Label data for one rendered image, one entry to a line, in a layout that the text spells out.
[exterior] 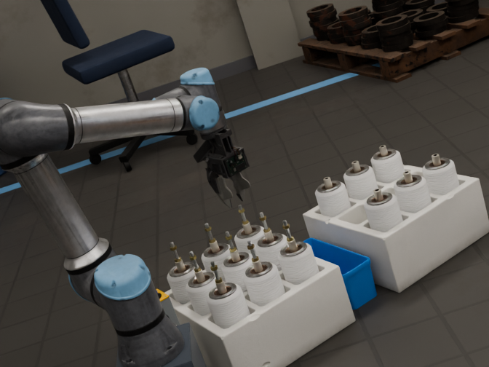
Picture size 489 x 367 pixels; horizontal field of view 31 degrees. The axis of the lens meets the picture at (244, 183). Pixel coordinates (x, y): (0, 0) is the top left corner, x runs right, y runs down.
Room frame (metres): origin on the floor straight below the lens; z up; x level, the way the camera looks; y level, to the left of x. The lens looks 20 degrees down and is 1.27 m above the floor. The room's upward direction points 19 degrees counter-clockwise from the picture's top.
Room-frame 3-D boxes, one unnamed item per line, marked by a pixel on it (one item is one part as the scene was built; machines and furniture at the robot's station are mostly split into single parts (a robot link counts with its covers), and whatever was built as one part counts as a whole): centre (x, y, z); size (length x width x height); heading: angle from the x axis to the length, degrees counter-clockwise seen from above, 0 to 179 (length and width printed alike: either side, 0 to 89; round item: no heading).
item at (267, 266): (2.10, 0.04, 0.25); 0.08 x 0.08 x 0.01
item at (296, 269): (2.15, -0.07, 0.16); 0.10 x 0.10 x 0.18
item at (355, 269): (2.32, -0.16, 0.06); 0.30 x 0.11 x 0.12; 26
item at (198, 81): (2.09, 0.03, 0.76); 0.09 x 0.08 x 0.11; 120
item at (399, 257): (2.44, -0.40, 0.09); 0.39 x 0.39 x 0.18; 27
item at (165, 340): (1.77, 0.32, 0.35); 0.15 x 0.15 x 0.10
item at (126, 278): (1.78, 0.32, 0.47); 0.13 x 0.12 x 0.14; 30
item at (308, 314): (2.21, 0.09, 0.09); 0.39 x 0.39 x 0.18; 26
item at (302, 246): (2.15, -0.07, 0.25); 0.08 x 0.08 x 0.01
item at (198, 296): (2.16, 0.19, 0.16); 0.10 x 0.10 x 0.18
